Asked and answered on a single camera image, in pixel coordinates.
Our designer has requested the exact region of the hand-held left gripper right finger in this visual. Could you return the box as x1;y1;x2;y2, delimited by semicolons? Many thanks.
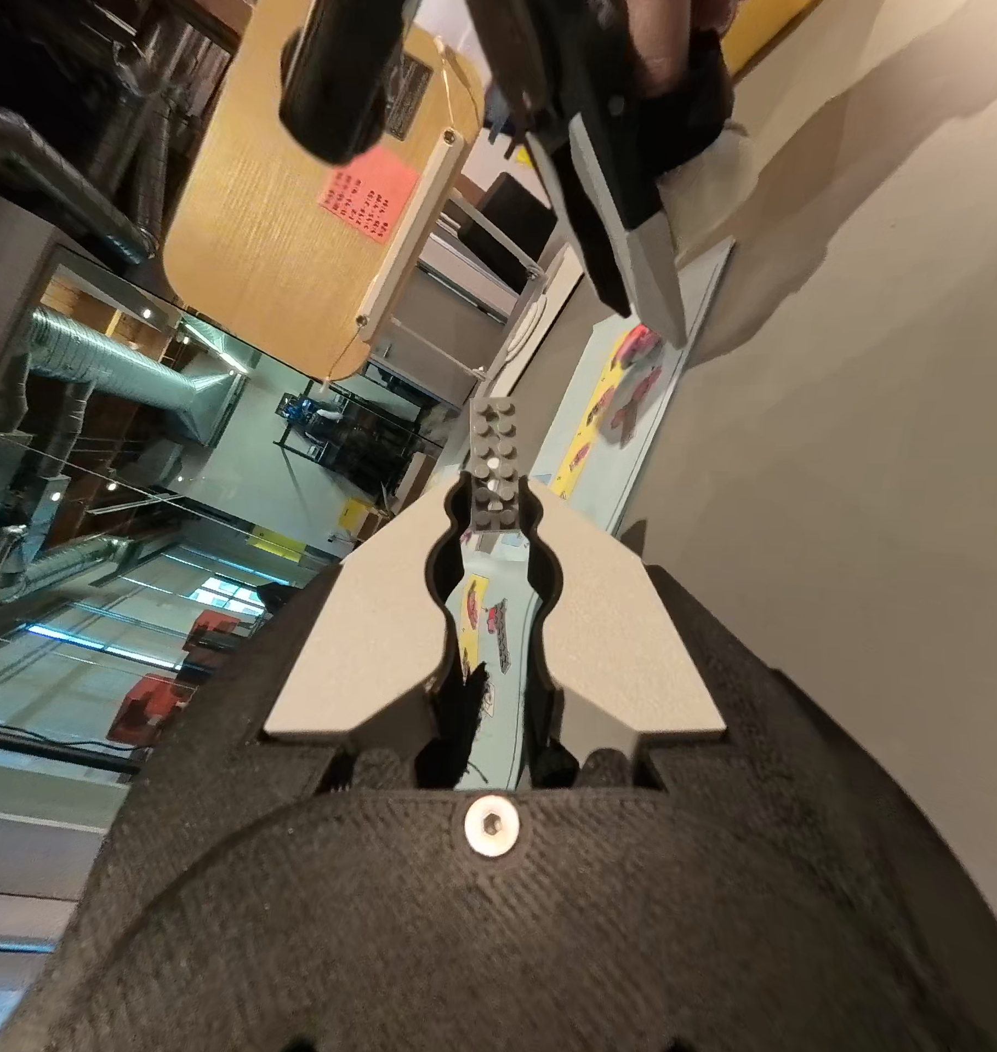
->
531;475;725;777

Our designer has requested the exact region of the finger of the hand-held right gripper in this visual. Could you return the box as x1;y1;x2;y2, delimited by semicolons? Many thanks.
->
531;115;688;346

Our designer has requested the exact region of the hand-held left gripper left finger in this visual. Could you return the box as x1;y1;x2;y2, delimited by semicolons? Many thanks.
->
264;477;475;765

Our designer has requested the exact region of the long grey brick plate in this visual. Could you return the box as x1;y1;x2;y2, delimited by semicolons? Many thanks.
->
468;397;526;535

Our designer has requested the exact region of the person's right hand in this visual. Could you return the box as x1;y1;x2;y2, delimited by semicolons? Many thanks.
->
630;0;717;93

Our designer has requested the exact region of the open instruction booklet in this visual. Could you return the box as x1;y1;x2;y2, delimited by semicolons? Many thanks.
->
457;238;733;790

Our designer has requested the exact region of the red hooded machine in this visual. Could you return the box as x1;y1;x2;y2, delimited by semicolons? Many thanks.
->
107;674;197;746
181;608;238;652

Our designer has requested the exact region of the black label sticker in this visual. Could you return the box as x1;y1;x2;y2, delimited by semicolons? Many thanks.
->
383;58;434;141

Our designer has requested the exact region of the black metal shelf rack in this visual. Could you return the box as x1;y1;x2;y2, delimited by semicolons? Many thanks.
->
276;386;435;496

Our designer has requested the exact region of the pink sticky note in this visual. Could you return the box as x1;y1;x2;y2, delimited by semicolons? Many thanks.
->
317;152;421;243

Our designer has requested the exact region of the wooden book stand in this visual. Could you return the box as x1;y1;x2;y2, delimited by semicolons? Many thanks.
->
163;0;585;404

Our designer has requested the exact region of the silver air duct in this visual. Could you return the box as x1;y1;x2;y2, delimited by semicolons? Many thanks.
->
21;304;246;447

